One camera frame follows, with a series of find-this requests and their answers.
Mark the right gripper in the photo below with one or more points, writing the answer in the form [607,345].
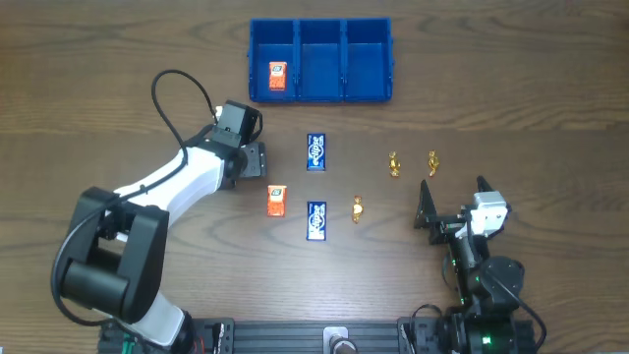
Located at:
[442,231]

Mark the gold candy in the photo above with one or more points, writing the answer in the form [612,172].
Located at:
[394,165]
[357,210]
[433,163]

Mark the blue candy pack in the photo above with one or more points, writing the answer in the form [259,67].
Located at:
[316,152]
[316,220]

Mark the orange candy box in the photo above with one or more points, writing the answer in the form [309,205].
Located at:
[276,204]
[277,78]

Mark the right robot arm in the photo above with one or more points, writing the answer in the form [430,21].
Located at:
[501,280]

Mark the blue tray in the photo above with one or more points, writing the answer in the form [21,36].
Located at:
[319,74]

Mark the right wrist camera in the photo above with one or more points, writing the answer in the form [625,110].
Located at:
[486,211]

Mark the mounting rail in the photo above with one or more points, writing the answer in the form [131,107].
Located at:
[285,336]

